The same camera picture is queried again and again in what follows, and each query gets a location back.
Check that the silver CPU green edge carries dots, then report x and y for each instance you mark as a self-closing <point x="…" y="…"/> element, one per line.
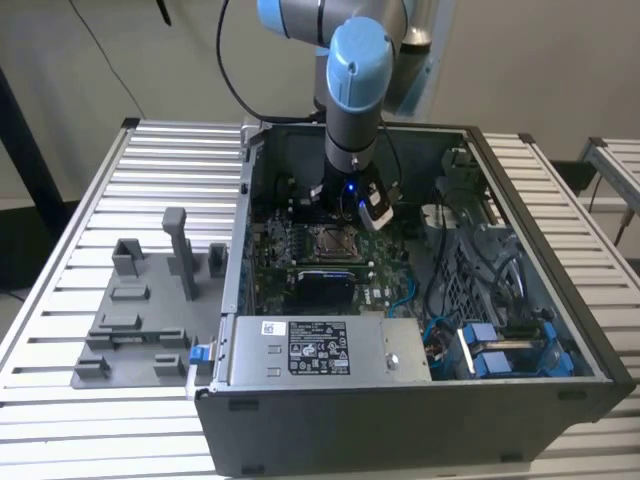
<point x="334" y="242"/>

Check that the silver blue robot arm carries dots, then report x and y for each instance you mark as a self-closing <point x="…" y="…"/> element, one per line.
<point x="350" y="125"/>

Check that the CPU socket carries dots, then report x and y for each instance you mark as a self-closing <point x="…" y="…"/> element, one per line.
<point x="334" y="257"/>

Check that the green motherboard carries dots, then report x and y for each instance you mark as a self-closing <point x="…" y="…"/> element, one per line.
<point x="390" y="250"/>

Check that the black graphics card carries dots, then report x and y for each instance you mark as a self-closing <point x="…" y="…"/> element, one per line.
<point x="325" y="290"/>

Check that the grey perforated drive cage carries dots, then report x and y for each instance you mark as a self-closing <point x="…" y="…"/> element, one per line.
<point x="462" y="292"/>

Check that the silver power supply box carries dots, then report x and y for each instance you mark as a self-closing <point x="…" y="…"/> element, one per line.
<point x="250" y="350"/>

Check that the blue disk carrier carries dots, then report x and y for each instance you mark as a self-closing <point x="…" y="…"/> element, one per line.
<point x="482" y="334"/>
<point x="492" y="362"/>

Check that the blue plastic case latch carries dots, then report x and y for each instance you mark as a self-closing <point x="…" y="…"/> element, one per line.
<point x="198" y="355"/>

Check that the grey parts rack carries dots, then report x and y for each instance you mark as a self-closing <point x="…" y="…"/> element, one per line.
<point x="150" y="305"/>

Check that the black grey PC case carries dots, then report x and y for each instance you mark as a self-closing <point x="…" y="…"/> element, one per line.
<point x="350" y="430"/>

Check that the black pointed object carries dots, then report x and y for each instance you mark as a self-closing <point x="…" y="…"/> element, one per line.
<point x="162" y="10"/>

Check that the aluminium slat side table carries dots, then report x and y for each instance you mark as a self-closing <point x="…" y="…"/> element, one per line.
<point x="620" y="155"/>

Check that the grey plastic drive bracket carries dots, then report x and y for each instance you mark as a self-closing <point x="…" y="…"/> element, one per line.
<point x="457" y="167"/>

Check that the black desk frame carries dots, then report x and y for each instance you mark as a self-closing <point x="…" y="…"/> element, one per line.
<point x="30" y="155"/>

